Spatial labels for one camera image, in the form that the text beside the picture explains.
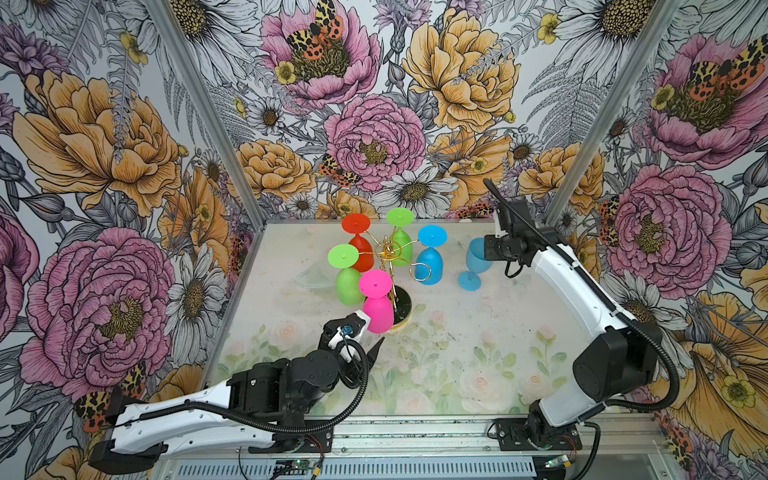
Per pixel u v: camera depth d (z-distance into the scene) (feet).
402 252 2.88
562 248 1.81
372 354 1.87
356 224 2.61
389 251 2.43
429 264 2.82
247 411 1.47
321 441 2.41
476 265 2.77
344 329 1.73
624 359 1.41
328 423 1.40
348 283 2.55
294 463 2.34
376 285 2.22
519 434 2.42
